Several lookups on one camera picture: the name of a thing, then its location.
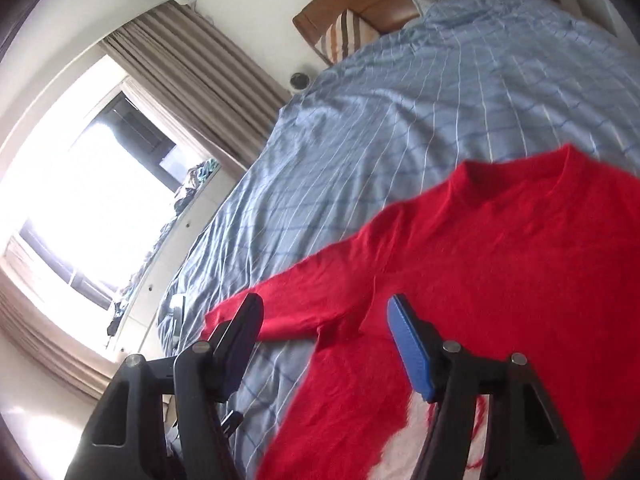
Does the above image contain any red knit sweater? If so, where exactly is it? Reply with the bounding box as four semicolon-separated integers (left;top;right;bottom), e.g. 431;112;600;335
199;143;640;480

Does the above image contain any window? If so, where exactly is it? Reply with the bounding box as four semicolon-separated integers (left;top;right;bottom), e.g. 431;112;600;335
0;54;222;311

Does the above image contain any clutter on windowsill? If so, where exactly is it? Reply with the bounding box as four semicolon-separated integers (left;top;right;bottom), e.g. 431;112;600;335
174;158;220;216

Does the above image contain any blue plaid duvet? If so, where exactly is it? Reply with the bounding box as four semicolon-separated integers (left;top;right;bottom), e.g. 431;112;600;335
160;0;639;479

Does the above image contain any beige curtain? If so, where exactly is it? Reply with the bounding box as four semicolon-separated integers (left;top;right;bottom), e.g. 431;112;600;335
101;1;290;171

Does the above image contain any black round bedside object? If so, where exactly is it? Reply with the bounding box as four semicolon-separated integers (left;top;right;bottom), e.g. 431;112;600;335
288;72;311;93

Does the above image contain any striped pillow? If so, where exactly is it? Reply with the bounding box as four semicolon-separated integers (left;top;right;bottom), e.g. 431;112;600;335
314;9;381;65

